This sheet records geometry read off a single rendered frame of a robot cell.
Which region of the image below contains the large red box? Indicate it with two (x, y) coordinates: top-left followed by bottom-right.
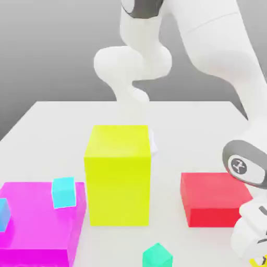
(180, 172), (254, 228)

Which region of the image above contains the small cyan cube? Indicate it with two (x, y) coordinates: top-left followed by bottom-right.
(51, 176), (77, 210)

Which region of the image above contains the large yellow box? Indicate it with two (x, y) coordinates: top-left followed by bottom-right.
(83, 124), (151, 227)

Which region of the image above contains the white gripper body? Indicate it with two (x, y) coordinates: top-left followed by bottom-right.
(230, 217), (267, 264)

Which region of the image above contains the small green cube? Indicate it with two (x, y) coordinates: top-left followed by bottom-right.
(142, 242), (174, 267)

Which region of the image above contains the small blue cube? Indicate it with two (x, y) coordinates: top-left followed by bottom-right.
(0, 198), (11, 233)

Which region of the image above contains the large magenta box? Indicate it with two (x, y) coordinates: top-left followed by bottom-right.
(0, 181), (88, 267)

